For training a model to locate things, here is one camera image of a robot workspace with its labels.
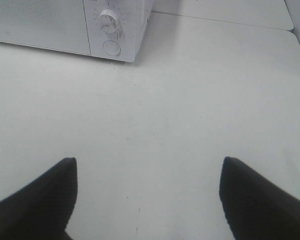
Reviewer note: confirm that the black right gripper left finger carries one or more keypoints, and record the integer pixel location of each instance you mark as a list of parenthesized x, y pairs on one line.
[(42, 209)]

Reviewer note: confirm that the white microwave door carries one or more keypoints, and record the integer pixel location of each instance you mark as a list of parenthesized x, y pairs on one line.
[(48, 24)]

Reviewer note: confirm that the round white door button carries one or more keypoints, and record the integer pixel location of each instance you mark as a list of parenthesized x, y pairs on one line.
[(111, 48)]

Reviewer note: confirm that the white microwave oven body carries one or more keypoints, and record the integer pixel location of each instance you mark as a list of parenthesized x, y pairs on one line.
[(134, 19)]

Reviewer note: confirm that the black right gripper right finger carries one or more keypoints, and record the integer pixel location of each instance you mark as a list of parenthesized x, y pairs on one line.
[(254, 207)]

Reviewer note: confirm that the white timer knob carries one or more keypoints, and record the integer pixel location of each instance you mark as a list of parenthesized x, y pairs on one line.
[(110, 21)]

